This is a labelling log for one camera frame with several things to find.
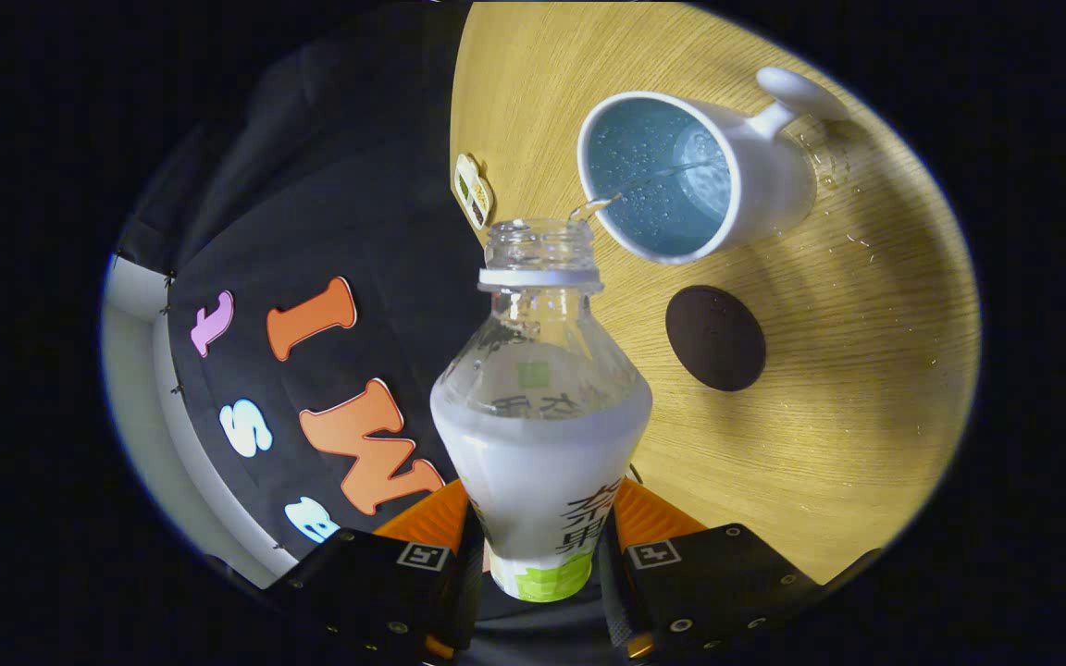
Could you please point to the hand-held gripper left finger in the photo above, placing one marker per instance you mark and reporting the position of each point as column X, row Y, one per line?
column 466, row 601

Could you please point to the white divided condiment dish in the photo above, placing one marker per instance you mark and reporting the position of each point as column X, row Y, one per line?
column 474, row 191

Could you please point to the clear juice bottle white label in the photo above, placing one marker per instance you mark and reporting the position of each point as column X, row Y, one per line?
column 538, row 462

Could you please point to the wooden table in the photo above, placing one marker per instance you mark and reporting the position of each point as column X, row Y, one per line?
column 820, row 416

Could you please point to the dark round coaster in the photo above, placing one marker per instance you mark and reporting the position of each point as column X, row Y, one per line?
column 715, row 338

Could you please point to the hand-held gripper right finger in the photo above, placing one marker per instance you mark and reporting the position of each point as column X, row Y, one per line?
column 612, row 592

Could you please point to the white cup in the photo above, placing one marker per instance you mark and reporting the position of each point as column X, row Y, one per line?
column 769, row 185

